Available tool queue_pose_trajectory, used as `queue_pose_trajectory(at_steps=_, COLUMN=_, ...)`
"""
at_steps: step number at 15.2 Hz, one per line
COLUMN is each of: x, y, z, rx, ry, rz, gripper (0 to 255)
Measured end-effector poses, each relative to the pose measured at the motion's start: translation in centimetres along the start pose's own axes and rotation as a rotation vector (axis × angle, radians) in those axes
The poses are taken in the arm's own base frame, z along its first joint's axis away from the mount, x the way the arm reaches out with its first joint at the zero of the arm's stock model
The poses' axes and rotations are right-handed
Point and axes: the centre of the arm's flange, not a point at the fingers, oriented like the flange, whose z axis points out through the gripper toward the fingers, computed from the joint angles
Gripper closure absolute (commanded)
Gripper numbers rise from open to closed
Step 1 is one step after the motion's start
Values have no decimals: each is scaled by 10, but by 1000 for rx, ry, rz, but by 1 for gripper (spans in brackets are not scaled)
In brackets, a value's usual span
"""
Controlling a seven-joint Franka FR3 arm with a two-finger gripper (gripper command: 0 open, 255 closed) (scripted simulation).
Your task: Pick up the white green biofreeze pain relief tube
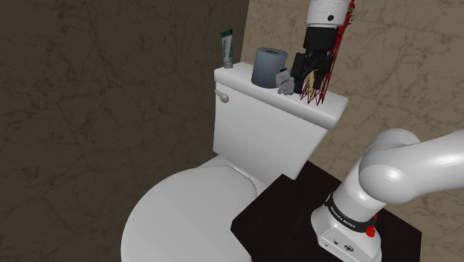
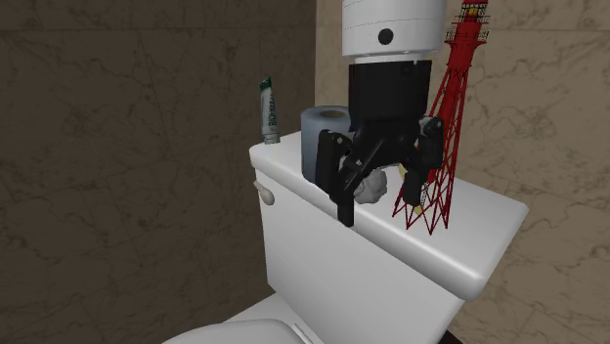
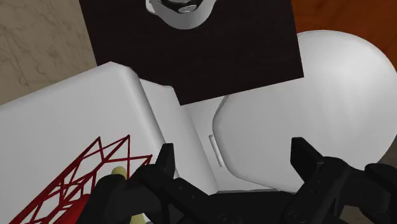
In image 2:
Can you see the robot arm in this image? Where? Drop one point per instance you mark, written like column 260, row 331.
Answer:
column 410, row 24

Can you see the grey toilet paper roll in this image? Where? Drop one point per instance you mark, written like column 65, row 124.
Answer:
column 312, row 138

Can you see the white toilet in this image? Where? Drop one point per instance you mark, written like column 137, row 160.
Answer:
column 357, row 286

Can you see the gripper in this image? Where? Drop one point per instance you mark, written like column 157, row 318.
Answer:
column 388, row 93

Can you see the yellow curved object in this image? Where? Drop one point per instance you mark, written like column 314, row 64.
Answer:
column 418, row 209

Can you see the grey crumpled lump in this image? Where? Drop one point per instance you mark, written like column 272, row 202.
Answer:
column 374, row 188

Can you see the white green toothpaste tube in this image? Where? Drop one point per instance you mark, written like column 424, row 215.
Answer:
column 269, row 112

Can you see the red lattice tower model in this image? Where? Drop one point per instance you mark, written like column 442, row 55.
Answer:
column 457, row 76

